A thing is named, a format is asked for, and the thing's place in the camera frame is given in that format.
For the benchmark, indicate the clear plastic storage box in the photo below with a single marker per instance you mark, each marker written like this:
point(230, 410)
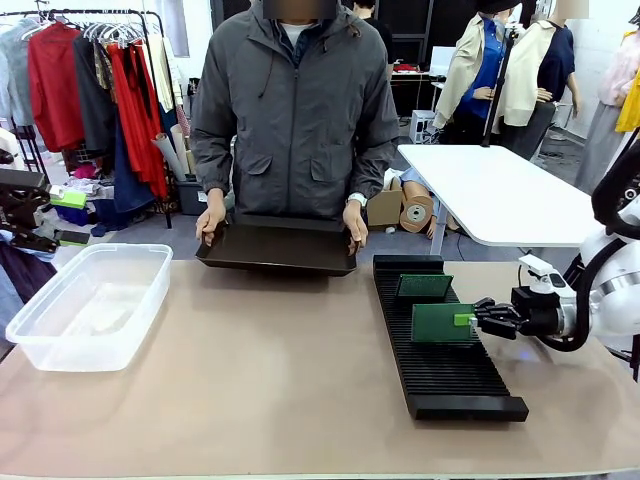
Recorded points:
point(90, 300)

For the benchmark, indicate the black metal clothes rack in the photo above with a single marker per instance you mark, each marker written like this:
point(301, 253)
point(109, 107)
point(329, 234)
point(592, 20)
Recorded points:
point(167, 210)

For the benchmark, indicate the person in grey jacket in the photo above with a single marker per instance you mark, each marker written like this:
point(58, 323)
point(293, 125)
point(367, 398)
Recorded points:
point(295, 125)

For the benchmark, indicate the background person in black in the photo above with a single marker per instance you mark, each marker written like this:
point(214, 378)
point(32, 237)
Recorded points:
point(382, 40)

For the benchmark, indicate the dark grey hanging garment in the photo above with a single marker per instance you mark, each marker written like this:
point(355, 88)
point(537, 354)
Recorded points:
point(92, 120)

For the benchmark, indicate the tan mannequin torso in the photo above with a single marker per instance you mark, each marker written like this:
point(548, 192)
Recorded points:
point(417, 212)

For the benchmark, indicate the mannequin in beige coat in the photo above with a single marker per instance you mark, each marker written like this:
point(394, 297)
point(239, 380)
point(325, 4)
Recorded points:
point(472, 65)

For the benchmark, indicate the black floor stand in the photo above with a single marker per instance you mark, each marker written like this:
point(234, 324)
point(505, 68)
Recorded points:
point(631, 362)

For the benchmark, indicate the yellow garment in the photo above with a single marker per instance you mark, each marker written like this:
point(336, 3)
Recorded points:
point(631, 105)

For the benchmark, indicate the black serving tray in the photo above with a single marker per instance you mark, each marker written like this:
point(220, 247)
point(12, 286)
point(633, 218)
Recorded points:
point(280, 250)

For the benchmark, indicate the grey plastic bin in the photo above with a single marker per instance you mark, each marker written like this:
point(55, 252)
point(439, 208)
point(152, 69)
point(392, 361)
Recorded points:
point(192, 197)

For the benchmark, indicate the black slotted PCB rack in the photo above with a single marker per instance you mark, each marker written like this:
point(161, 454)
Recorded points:
point(450, 380)

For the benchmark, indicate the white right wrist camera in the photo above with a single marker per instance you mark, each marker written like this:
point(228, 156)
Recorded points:
point(542, 275)

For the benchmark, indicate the navy hanging garment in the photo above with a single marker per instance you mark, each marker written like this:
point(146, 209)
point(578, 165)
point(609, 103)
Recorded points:
point(127, 190)

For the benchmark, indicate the person's right hand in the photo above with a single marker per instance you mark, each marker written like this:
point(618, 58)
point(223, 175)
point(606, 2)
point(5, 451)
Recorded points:
point(212, 220)

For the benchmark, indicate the white monitor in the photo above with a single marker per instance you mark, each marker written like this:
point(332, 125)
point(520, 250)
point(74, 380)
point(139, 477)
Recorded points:
point(444, 60)

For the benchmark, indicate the cream hanging garment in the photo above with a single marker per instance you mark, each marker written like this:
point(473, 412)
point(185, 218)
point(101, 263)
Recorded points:
point(162, 75)

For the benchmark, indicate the red hanging dress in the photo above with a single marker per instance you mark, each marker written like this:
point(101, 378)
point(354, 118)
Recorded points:
point(135, 130)

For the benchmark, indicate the cream paper roll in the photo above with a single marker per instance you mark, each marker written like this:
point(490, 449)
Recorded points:
point(181, 145)

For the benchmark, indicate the blue cloth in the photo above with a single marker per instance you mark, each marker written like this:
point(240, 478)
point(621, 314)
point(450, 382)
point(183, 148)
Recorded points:
point(25, 290)

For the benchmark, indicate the light grey hanging garment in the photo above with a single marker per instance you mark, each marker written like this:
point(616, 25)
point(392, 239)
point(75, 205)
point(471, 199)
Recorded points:
point(15, 75)

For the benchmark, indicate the pink cloth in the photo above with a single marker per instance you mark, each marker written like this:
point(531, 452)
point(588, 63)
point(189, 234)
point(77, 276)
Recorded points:
point(86, 171)

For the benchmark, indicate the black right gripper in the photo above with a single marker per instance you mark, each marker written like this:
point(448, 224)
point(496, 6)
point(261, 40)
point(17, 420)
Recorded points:
point(540, 312)

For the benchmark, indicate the mannequin in pink top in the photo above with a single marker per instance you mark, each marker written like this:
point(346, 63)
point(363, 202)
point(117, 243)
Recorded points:
point(607, 125)

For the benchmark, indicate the black tripod pole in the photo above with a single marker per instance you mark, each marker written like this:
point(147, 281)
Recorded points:
point(500, 85)

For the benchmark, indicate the green printed circuit board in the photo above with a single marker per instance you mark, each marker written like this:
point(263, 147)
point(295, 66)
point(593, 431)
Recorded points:
point(435, 324)
point(425, 286)

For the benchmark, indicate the black metal shelf frame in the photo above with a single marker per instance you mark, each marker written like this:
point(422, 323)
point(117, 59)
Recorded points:
point(30, 150)

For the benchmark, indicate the white wristwatch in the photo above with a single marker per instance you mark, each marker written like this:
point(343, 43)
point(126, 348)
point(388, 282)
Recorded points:
point(357, 200)

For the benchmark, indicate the person's left forearm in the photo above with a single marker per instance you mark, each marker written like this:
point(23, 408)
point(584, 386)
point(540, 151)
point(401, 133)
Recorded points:
point(375, 165)

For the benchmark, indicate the person's right forearm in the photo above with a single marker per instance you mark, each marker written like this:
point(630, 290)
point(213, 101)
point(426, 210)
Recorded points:
point(210, 165)

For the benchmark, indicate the brown cardboard box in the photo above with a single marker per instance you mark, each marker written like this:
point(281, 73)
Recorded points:
point(385, 207)

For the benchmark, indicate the red hanging shirt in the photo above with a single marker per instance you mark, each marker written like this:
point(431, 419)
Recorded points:
point(55, 90)

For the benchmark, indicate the mannequin in cream jacket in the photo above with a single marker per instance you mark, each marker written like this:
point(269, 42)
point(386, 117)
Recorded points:
point(530, 75)

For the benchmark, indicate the person's left hand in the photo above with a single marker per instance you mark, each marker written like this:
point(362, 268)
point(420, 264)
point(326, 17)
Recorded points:
point(356, 225)

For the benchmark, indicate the white table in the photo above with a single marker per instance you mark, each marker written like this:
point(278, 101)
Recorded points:
point(490, 195)

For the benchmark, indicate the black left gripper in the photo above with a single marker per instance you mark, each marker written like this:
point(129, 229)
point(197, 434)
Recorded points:
point(17, 207)

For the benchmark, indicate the grey paper roll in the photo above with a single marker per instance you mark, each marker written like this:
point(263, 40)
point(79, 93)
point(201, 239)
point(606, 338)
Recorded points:
point(170, 157)

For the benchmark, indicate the white crate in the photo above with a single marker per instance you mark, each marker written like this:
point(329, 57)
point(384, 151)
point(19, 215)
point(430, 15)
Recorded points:
point(422, 125)

